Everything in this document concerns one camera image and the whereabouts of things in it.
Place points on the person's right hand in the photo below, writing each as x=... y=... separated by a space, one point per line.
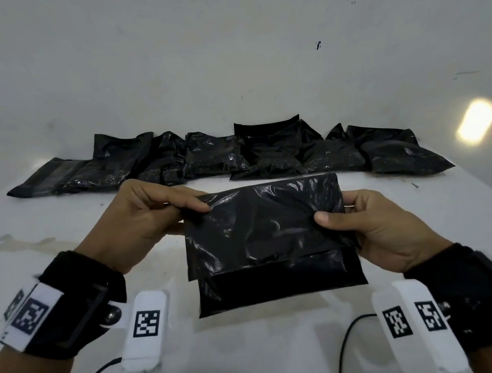
x=389 y=232

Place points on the person's left hand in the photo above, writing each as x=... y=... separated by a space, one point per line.
x=133 y=227

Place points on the taped parcel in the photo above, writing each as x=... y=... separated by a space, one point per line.
x=44 y=178
x=261 y=232

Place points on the row of black plastic packets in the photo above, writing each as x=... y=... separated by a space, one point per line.
x=268 y=149

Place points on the black left wristband with markers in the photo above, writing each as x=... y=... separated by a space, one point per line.
x=68 y=282

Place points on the black wristband with markers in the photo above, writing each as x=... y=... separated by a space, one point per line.
x=68 y=282
x=470 y=285

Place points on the black right wristband with markers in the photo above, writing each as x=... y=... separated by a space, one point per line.
x=470 y=285

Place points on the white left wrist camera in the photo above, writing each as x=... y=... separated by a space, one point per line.
x=147 y=344

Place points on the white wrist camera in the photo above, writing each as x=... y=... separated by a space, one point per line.
x=424 y=350
x=147 y=344

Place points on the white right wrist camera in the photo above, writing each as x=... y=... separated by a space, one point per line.
x=424 y=350

